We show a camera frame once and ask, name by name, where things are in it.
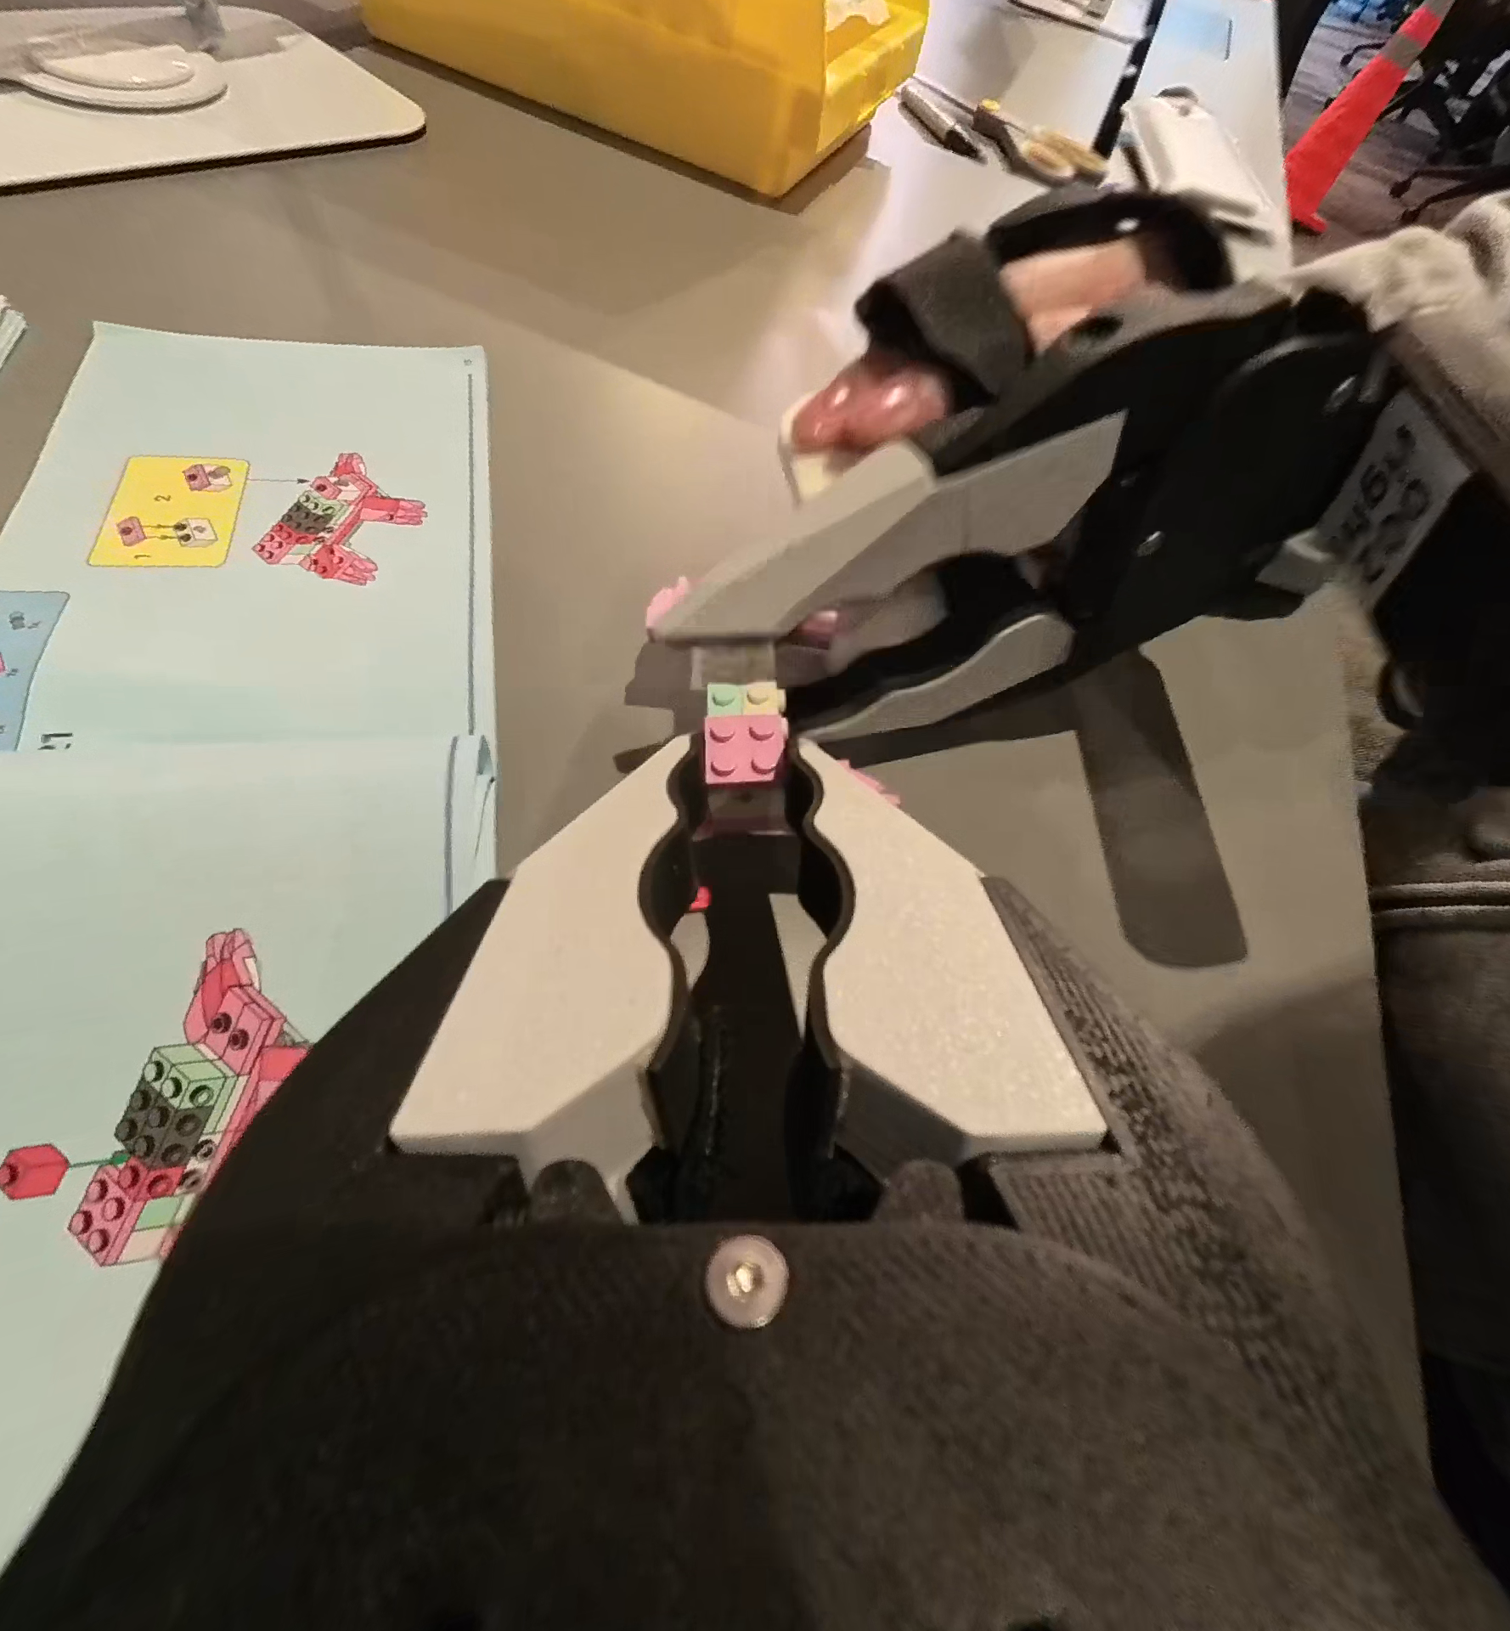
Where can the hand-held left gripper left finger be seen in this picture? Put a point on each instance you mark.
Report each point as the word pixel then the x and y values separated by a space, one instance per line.
pixel 539 1019

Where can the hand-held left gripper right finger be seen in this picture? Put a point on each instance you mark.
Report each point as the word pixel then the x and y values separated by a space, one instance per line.
pixel 960 1019

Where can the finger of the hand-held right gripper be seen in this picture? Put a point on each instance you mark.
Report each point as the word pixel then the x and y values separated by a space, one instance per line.
pixel 946 677
pixel 882 525

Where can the pink toy brick model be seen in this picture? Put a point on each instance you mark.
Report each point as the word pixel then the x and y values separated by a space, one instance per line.
pixel 739 745

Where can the person's right hand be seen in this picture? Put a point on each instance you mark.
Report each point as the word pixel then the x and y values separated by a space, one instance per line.
pixel 878 402

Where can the white plastic device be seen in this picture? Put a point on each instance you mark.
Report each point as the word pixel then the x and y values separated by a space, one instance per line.
pixel 1199 166

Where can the scissors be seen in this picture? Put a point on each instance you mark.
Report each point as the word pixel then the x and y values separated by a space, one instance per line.
pixel 1041 149

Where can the open light blue instruction booklet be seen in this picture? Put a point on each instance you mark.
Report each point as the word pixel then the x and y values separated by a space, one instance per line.
pixel 195 826

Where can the orange traffic cone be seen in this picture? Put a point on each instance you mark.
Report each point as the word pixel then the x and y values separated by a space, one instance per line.
pixel 1355 126

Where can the yellow plastic bin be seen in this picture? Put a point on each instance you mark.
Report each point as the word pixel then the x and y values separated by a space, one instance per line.
pixel 643 75

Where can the white stand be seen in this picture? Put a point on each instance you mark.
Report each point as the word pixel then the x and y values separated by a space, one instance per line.
pixel 117 84

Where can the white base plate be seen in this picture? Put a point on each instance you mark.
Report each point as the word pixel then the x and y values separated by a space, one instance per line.
pixel 322 113

